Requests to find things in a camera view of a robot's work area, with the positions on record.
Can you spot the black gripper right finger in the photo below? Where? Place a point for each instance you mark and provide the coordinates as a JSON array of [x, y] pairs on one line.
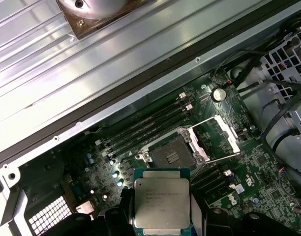
[[214, 221]]

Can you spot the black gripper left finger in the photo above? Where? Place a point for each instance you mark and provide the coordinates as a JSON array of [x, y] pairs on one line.
[[127, 209]]

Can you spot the grey CPU chip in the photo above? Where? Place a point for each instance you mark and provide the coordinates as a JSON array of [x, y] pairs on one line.
[[162, 201]]

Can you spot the metal socket cover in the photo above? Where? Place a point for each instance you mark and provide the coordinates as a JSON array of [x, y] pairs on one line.
[[228, 134]]

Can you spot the CPU socket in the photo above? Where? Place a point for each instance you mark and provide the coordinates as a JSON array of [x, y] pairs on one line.
[[165, 152]]

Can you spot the green motherboard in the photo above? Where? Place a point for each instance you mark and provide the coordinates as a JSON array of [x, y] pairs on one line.
[[251, 172]]

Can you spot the black PC case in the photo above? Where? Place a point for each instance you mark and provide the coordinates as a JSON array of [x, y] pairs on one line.
[[145, 98]]

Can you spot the silver coin battery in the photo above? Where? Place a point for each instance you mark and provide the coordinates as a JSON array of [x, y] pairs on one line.
[[219, 94]]

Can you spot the perforated metal bracket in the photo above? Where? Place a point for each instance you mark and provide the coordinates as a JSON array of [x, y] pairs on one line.
[[280, 64]]

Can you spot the square brown base plate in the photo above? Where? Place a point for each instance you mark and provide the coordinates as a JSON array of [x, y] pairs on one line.
[[81, 27]]

